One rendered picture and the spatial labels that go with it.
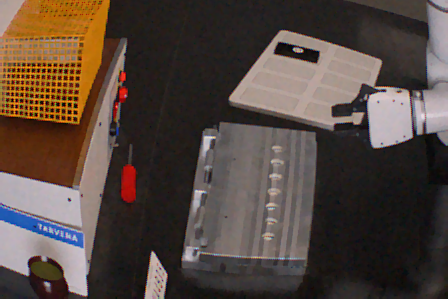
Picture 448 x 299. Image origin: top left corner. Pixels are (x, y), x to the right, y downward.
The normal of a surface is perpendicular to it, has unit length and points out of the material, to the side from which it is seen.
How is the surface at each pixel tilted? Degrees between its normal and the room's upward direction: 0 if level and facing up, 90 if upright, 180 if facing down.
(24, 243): 69
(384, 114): 89
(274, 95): 0
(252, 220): 0
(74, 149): 0
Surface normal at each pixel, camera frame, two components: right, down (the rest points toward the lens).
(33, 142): 0.08, -0.88
